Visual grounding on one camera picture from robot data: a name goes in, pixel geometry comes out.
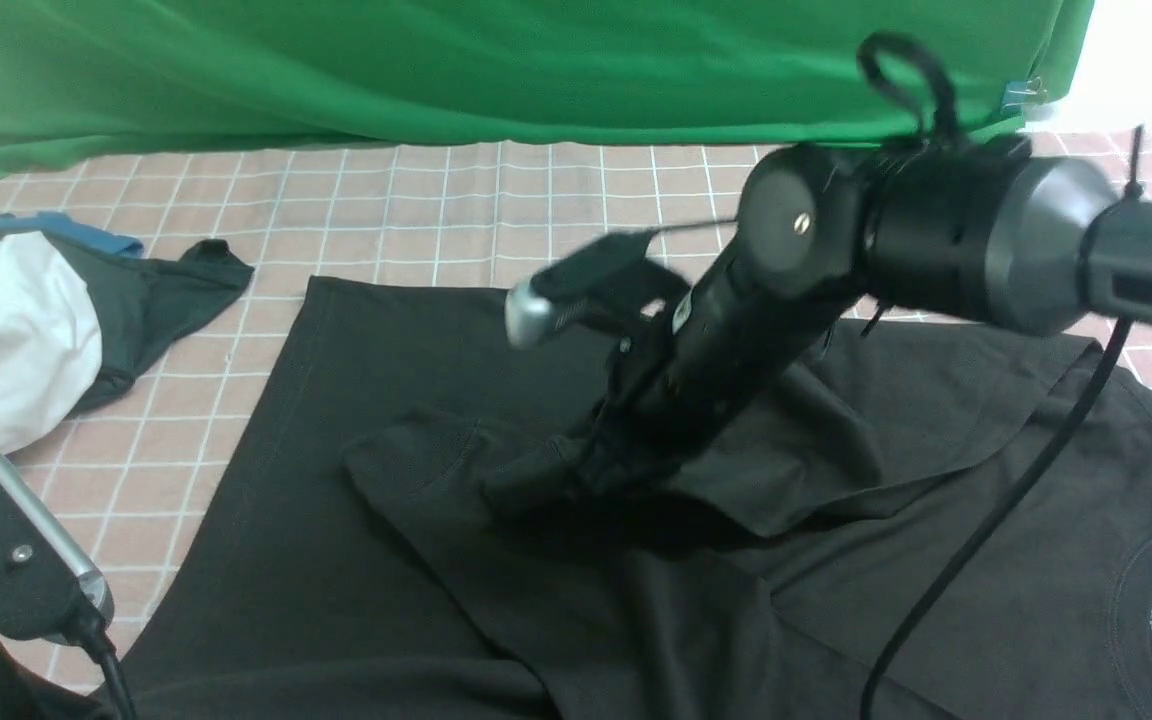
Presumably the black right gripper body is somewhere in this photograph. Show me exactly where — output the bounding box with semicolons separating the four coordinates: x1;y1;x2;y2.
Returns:
482;145;872;511

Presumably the white shirt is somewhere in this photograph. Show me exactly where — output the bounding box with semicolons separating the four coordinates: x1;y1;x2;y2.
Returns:
0;232;103;454

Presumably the dark gray long-sleeve shirt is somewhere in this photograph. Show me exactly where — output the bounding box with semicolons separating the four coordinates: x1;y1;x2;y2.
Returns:
126;279;1152;719

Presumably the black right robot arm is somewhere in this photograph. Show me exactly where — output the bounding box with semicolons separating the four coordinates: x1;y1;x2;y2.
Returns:
492;136;1152;511

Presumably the pink checkered tablecloth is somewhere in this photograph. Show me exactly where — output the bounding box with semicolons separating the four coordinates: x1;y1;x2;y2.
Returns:
0;130;1152;720

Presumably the blue and gray garment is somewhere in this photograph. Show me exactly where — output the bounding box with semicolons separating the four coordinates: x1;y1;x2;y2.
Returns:
0;211;253;414

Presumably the blue clip on backdrop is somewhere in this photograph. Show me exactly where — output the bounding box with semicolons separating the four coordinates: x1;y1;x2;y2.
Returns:
998;77;1048;118

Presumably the green backdrop cloth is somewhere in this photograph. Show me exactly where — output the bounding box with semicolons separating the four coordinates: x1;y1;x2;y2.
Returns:
0;1;1094;179

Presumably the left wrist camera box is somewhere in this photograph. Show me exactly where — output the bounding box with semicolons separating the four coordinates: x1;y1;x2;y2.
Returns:
0;452;114;647

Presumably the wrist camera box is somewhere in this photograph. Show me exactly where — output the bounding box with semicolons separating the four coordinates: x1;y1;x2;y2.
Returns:
505;229;690;348
0;452;114;647

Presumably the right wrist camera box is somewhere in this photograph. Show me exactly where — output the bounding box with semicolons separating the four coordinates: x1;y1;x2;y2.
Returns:
505;229;690;348

